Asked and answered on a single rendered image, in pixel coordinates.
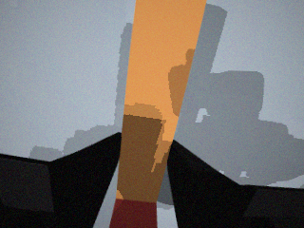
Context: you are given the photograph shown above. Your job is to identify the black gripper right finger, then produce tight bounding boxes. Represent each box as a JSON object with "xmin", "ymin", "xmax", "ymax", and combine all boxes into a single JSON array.
[{"xmin": 167, "ymin": 140, "xmax": 304, "ymax": 228}]

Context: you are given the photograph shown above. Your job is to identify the orange bar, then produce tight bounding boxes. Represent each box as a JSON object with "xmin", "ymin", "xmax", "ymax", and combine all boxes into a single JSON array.
[{"xmin": 109, "ymin": 0, "xmax": 207, "ymax": 228}]

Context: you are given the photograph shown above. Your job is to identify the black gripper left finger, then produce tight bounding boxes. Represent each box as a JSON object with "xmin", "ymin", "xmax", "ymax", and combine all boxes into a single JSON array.
[{"xmin": 0, "ymin": 132, "xmax": 122, "ymax": 228}]

